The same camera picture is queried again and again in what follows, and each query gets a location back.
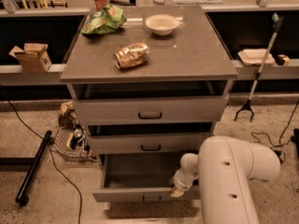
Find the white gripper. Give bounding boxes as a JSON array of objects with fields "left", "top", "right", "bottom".
[{"left": 170, "top": 168, "right": 197, "bottom": 198}]

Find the grey bottom drawer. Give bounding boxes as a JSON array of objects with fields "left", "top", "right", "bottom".
[{"left": 93, "top": 152, "right": 200, "bottom": 203}]

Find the grey drawer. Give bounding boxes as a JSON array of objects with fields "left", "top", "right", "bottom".
[
  {"left": 73, "top": 96, "right": 228, "bottom": 125},
  {"left": 88, "top": 133, "right": 210, "bottom": 154},
  {"left": 93, "top": 152, "right": 200, "bottom": 203}
]

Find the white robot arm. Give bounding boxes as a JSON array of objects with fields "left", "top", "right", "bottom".
[{"left": 171, "top": 135, "right": 280, "bottom": 224}]

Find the grey top drawer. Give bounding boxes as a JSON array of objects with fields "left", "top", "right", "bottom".
[{"left": 73, "top": 96, "right": 228, "bottom": 125}]

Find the grey middle drawer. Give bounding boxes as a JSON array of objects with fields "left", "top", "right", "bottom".
[{"left": 88, "top": 133, "right": 210, "bottom": 154}]

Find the grey drawer cabinet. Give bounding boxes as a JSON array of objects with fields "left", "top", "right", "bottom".
[{"left": 59, "top": 5, "right": 239, "bottom": 185}]

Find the crumpled brown paper bag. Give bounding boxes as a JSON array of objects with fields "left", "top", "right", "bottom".
[{"left": 58, "top": 102, "right": 75, "bottom": 129}]

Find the crushed golden soda can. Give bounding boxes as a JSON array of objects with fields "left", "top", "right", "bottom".
[{"left": 113, "top": 42, "right": 150, "bottom": 69}]

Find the black metal tube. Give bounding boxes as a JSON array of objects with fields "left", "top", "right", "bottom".
[{"left": 15, "top": 131, "right": 52, "bottom": 206}]

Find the white foam takeout tray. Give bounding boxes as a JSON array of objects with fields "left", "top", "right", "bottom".
[{"left": 238, "top": 49, "right": 266, "bottom": 66}]

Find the white paper bowl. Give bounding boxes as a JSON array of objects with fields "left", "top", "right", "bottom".
[{"left": 145, "top": 14, "right": 179, "bottom": 35}]

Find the yellow black tape measure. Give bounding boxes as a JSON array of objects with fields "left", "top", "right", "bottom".
[{"left": 276, "top": 54, "right": 290, "bottom": 66}]

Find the green chip bag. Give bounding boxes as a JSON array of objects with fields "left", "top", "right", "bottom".
[{"left": 81, "top": 5, "right": 127, "bottom": 35}]

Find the small cardboard box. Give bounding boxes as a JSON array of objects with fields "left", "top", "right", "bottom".
[{"left": 9, "top": 43, "right": 52, "bottom": 74}]

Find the grabber reaching tool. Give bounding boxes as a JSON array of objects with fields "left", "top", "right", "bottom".
[{"left": 235, "top": 13, "right": 284, "bottom": 121}]

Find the black power adapter cable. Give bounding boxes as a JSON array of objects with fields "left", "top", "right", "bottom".
[{"left": 250, "top": 100, "right": 299, "bottom": 165}]

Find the wire mesh basket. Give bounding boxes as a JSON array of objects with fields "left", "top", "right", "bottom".
[{"left": 53, "top": 124, "right": 96, "bottom": 162}]

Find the black floor cable left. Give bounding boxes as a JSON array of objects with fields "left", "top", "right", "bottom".
[{"left": 0, "top": 84, "right": 83, "bottom": 224}]

